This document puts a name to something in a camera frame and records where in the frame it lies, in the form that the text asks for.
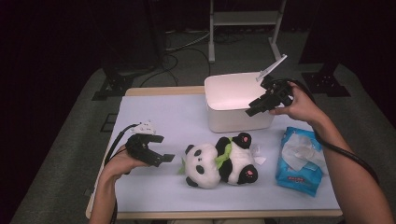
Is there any pale blue table mat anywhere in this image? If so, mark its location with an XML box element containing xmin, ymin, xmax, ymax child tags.
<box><xmin>89</xmin><ymin>91</ymin><xmax>342</xmax><ymax>214</ymax></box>

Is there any person's left hand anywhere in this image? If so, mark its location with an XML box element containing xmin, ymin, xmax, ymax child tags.
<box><xmin>99</xmin><ymin>145</ymin><xmax>148</xmax><ymax>183</ymax></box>

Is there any person's right hand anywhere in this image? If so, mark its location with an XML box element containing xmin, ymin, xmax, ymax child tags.
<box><xmin>268</xmin><ymin>82</ymin><xmax>328</xmax><ymax>126</ymax></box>

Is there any dark square floor plate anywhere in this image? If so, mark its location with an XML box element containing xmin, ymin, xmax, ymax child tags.
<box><xmin>100</xmin><ymin>113</ymin><xmax>119</xmax><ymax>133</ymax></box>

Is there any panda plush toy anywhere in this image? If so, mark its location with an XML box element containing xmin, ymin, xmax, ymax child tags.
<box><xmin>178</xmin><ymin>132</ymin><xmax>268</xmax><ymax>189</ymax></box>

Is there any grey floor cable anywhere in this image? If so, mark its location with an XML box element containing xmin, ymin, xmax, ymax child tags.
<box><xmin>164</xmin><ymin>29</ymin><xmax>211</xmax><ymax>52</ymax></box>

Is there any black stand base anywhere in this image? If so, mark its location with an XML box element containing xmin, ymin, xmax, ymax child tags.
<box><xmin>92</xmin><ymin>66</ymin><xmax>134</xmax><ymax>102</ymax></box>
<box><xmin>301</xmin><ymin>63</ymin><xmax>351</xmax><ymax>98</ymax></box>

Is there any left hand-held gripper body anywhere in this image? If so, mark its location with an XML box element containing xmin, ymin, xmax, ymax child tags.
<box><xmin>125</xmin><ymin>119</ymin><xmax>157</xmax><ymax>163</ymax></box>

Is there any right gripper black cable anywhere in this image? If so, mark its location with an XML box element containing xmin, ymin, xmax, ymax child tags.
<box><xmin>278</xmin><ymin>77</ymin><xmax>381</xmax><ymax>186</ymax></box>

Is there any white wet wipe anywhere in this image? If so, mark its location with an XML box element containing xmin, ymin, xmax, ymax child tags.
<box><xmin>281</xmin><ymin>133</ymin><xmax>325</xmax><ymax>172</ymax></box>

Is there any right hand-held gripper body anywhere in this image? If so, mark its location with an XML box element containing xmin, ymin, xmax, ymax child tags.
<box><xmin>255</xmin><ymin>54</ymin><xmax>294</xmax><ymax>107</ymax></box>

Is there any white plastic storage box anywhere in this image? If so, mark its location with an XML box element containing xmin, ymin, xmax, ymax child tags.
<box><xmin>204</xmin><ymin>71</ymin><xmax>283</xmax><ymax>134</ymax></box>

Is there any black floor cable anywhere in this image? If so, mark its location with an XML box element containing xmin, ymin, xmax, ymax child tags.
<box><xmin>139</xmin><ymin>46</ymin><xmax>213</xmax><ymax>88</ymax></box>

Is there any blue wet wipes pack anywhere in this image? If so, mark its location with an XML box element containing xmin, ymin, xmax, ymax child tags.
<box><xmin>275</xmin><ymin>125</ymin><xmax>325</xmax><ymax>198</ymax></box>

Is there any white metal stand frame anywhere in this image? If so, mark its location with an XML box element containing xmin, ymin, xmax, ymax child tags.
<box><xmin>207</xmin><ymin>0</ymin><xmax>288</xmax><ymax>64</ymax></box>

